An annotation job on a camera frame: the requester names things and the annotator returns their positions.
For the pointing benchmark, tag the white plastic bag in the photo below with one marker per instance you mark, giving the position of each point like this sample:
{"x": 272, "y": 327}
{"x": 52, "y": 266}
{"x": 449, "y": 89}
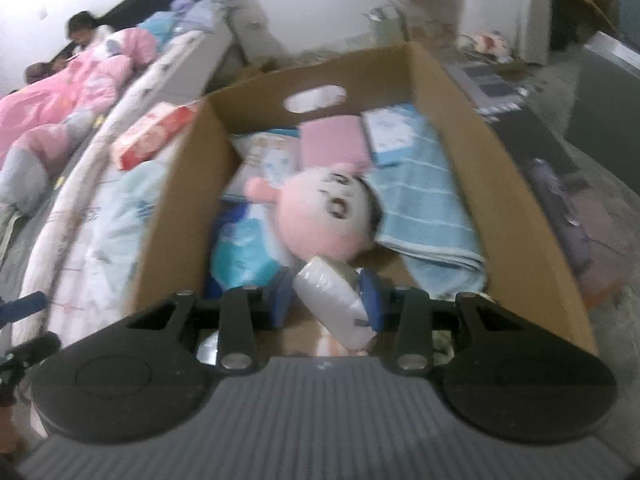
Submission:
{"x": 91, "y": 289}

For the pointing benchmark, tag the white tissue pack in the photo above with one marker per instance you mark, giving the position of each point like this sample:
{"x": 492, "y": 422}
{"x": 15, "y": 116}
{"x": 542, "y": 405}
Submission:
{"x": 329, "y": 289}

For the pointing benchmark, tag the orange patterned cloth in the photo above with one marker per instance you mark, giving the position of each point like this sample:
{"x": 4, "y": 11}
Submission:
{"x": 310, "y": 338}

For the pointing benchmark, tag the pink grey quilt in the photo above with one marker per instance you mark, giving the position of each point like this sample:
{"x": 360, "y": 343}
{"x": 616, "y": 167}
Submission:
{"x": 42, "y": 124}

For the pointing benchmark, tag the green paper bag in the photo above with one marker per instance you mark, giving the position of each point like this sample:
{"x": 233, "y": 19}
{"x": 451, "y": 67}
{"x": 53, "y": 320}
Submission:
{"x": 386, "y": 26}

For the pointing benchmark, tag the white fringed blanket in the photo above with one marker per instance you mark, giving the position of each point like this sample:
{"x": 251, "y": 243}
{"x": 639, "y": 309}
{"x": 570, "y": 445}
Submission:
{"x": 89, "y": 150}

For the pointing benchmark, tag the pink cloth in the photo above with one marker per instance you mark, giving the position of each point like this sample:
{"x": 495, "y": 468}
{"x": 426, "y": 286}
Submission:
{"x": 334, "y": 140}

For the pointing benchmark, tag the plush toy on floor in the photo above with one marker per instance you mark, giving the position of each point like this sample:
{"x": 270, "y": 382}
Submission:
{"x": 491, "y": 44}

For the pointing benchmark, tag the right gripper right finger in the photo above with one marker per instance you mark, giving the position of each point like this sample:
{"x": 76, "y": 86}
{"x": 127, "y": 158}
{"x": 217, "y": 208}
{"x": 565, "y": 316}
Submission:
{"x": 411, "y": 315}

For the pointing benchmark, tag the blue purple clothes pile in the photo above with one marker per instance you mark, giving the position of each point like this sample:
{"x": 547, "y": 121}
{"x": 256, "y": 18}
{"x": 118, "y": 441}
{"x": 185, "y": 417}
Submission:
{"x": 184, "y": 16}

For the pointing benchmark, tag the pink plush doll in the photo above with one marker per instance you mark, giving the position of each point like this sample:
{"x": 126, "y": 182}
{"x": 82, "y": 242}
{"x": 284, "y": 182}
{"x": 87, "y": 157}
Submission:
{"x": 321, "y": 211}

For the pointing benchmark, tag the child on bed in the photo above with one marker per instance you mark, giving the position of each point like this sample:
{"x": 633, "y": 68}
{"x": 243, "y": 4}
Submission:
{"x": 84, "y": 30}

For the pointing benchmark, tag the blue white tissue box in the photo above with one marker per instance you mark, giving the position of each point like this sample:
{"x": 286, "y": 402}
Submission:
{"x": 391, "y": 131}

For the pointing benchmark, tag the open cardboard box with pink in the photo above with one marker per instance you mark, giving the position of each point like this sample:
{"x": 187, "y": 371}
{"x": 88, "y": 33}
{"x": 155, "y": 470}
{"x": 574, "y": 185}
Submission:
{"x": 432, "y": 23}

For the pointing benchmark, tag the blue towel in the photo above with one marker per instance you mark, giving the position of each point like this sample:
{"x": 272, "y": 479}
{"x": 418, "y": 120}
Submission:
{"x": 425, "y": 219}

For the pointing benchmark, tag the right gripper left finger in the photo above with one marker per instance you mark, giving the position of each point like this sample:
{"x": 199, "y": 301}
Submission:
{"x": 234, "y": 319}

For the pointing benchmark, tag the red pink wipes pack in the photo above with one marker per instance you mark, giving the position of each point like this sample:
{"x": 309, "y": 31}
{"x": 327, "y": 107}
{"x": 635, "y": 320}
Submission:
{"x": 151, "y": 133}

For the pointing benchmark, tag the green floral scrunchie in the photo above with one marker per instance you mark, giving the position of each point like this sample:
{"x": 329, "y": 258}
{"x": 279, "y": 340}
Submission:
{"x": 443, "y": 347}

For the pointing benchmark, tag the blue white wipes pack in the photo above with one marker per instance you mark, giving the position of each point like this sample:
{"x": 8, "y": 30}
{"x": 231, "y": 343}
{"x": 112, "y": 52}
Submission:
{"x": 272, "y": 154}

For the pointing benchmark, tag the blue wet wipes pack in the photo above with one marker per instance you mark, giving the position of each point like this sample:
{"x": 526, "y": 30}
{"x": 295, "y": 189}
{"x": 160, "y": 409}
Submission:
{"x": 246, "y": 248}

